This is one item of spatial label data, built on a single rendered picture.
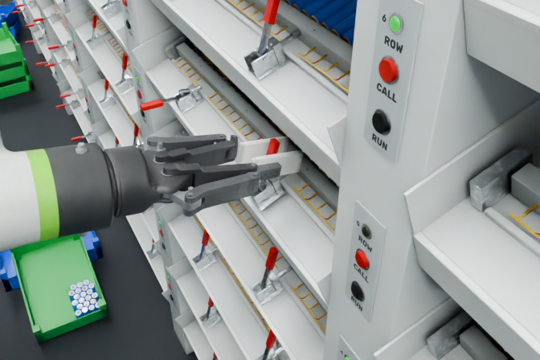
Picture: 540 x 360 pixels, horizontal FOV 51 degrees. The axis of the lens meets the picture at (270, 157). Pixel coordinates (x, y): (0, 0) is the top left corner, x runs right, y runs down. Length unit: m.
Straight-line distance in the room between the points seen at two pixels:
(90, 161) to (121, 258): 1.36
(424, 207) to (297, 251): 0.28
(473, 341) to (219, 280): 0.67
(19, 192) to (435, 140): 0.37
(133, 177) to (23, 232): 0.12
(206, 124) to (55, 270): 1.08
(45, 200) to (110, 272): 1.34
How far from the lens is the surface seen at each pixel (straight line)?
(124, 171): 0.60
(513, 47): 0.34
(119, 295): 1.83
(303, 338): 0.82
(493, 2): 0.33
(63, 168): 0.58
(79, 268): 1.86
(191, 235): 1.23
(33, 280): 1.87
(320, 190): 0.69
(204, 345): 1.52
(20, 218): 0.57
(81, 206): 0.58
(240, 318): 1.08
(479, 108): 0.41
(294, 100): 0.58
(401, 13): 0.38
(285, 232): 0.70
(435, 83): 0.38
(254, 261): 0.91
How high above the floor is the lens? 1.36
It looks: 37 degrees down
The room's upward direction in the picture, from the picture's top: straight up
